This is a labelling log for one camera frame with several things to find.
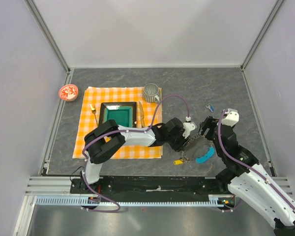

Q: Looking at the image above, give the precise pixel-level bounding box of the grey cable duct rail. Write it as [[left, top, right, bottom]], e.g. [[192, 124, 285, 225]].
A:
[[35, 196, 224, 207]]

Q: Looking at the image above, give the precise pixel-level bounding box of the orange checkered cloth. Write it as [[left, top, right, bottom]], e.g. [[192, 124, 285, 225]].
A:
[[72, 87, 162, 159]]

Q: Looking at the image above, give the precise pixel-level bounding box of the red patterned small bowl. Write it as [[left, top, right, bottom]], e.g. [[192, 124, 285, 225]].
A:
[[59, 84, 79, 102]]

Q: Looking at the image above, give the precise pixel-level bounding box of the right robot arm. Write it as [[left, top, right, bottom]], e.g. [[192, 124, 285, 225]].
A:
[[199, 116, 295, 236]]

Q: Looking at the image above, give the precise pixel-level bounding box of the teal square plate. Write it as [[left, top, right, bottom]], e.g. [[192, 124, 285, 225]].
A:
[[99, 101, 137, 128]]

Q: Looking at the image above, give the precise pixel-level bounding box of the striped grey mug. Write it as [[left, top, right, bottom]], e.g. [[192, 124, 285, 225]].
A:
[[143, 84, 160, 103]]

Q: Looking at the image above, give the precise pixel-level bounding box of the gold knife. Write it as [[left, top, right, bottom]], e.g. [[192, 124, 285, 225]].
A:
[[138, 101, 145, 127]]

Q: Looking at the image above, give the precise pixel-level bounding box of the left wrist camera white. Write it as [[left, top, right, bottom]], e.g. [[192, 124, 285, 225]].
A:
[[182, 121, 197, 139]]

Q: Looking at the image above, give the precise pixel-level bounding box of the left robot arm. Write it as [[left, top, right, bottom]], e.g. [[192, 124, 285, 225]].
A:
[[81, 117, 197, 193]]

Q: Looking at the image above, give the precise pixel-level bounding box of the keyring with keys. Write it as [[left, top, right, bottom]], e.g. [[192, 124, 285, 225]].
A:
[[174, 134, 201, 165]]

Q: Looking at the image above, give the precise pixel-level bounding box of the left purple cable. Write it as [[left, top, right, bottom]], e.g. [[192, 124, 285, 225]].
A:
[[81, 94, 191, 212]]

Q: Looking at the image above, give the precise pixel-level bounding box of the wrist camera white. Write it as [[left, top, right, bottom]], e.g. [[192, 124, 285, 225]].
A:
[[221, 108, 239, 127], [182, 121, 197, 139]]

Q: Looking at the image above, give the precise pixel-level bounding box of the blue carabiner tag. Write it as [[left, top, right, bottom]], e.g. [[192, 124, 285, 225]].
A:
[[196, 147, 215, 164]]

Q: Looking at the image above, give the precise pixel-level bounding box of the small blue key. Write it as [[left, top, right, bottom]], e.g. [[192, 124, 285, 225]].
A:
[[206, 104, 214, 112]]

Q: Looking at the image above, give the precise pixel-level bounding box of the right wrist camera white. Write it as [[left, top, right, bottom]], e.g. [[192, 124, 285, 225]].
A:
[[221, 108, 239, 127]]

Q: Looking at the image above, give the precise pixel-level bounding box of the gold fork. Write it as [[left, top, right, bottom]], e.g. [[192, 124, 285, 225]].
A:
[[90, 104, 98, 126]]

